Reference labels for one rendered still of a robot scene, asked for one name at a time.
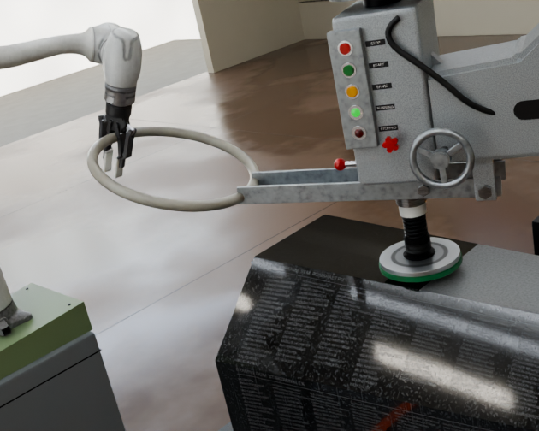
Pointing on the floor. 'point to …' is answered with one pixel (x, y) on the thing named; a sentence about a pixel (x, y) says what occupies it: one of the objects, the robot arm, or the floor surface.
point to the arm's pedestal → (55, 393)
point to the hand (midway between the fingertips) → (113, 164)
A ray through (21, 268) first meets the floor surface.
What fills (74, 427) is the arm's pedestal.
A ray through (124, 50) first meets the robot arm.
